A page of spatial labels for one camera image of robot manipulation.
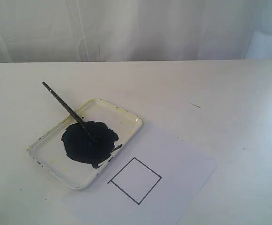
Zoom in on thin black paintbrush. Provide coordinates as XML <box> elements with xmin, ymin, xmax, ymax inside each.
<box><xmin>42</xmin><ymin>82</ymin><xmax>95</xmax><ymax>141</ymax></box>

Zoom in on white paint tray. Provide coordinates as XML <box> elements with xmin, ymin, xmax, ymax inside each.
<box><xmin>27</xmin><ymin>98</ymin><xmax>143</xmax><ymax>190</ymax></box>

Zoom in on white backdrop curtain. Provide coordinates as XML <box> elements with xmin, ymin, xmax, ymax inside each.
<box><xmin>0</xmin><ymin>0</ymin><xmax>272</xmax><ymax>62</ymax></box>

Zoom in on white paper sheet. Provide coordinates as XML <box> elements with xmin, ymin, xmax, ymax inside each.
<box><xmin>64</xmin><ymin>123</ymin><xmax>216</xmax><ymax>225</ymax></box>

